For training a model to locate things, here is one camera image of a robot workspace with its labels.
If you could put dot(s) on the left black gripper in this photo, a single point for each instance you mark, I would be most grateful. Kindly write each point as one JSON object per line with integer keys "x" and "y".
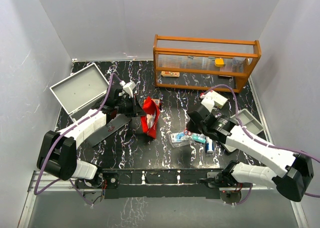
{"x": 137, "y": 111}

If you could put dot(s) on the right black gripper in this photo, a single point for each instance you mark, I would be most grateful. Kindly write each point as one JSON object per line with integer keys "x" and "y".
{"x": 191, "y": 127}

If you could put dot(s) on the white gauze packet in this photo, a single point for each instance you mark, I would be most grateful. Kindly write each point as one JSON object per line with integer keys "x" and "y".
{"x": 150, "y": 120}

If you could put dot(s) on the red first aid pouch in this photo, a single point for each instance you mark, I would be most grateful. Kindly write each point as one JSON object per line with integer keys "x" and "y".
{"x": 149, "y": 107}

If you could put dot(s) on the clear bag blue items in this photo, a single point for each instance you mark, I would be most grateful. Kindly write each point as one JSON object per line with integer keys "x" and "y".
{"x": 180, "y": 139}

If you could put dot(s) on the red small scissors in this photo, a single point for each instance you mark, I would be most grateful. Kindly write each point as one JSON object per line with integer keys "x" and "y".
{"x": 187, "y": 132}

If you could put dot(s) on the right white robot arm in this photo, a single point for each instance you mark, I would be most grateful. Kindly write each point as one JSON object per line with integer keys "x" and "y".
{"x": 290, "y": 173}

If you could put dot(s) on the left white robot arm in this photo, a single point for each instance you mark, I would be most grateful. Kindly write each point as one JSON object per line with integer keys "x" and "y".
{"x": 58, "y": 153}

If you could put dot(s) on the amber medicine bottle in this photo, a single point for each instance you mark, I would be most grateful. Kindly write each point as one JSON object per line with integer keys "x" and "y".
{"x": 158, "y": 102}

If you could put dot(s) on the white medicine box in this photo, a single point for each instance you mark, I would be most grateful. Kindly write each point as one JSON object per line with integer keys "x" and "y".
{"x": 218, "y": 99}

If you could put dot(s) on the teal white packet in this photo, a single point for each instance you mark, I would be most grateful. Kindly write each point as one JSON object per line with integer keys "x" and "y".
{"x": 199, "y": 138}

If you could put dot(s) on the blue white can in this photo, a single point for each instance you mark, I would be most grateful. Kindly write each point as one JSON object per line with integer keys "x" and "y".
{"x": 209, "y": 145}

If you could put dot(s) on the grey divided tray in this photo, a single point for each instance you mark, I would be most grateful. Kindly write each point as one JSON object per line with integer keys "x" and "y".
{"x": 252, "y": 124}

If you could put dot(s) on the wooden toy block strip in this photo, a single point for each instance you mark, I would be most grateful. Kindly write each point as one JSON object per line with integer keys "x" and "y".
{"x": 170, "y": 74}

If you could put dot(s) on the yellow block on shelf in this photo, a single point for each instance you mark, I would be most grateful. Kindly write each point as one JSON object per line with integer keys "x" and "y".
{"x": 219, "y": 62}

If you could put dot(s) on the wooden display shelf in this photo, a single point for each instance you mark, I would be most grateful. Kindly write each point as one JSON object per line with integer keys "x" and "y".
{"x": 194, "y": 59}

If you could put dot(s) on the grey open case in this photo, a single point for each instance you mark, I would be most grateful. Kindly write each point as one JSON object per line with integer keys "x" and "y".
{"x": 77, "y": 94}

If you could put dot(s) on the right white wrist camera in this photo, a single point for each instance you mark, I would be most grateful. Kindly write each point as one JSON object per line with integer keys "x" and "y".
{"x": 207, "y": 101}

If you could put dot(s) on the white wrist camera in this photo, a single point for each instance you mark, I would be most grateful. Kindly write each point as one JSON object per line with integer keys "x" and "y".
{"x": 207, "y": 101}
{"x": 128, "y": 88}

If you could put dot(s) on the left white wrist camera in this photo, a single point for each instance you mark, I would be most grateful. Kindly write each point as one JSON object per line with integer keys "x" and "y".
{"x": 128, "y": 88}

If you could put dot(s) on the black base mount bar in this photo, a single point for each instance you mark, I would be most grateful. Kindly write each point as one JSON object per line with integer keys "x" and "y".
{"x": 158, "y": 183}

